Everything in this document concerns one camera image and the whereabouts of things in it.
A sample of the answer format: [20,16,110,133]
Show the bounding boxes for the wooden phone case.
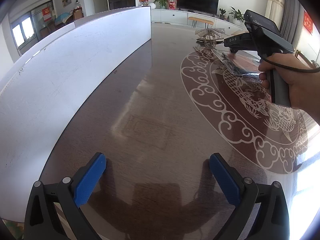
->
[194,45,262,77]

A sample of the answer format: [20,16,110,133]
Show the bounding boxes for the silver foil packet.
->
[195,28,225,49]

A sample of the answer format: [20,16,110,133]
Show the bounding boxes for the right hand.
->
[258,60,319,123]

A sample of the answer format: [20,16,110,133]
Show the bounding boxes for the white tv cabinet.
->
[151,9,244,35]

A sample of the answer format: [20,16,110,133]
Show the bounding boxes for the wooden bench hairpin legs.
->
[188,17,214,28]

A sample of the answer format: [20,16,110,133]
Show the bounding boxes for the black television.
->
[177,0,219,15]

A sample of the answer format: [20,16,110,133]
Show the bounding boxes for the green potted plant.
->
[155,0,170,9]

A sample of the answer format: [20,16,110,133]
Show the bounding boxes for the white organizer box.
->
[1,7,151,222]

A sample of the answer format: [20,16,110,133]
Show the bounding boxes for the dining table with chairs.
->
[40,7,84,38]

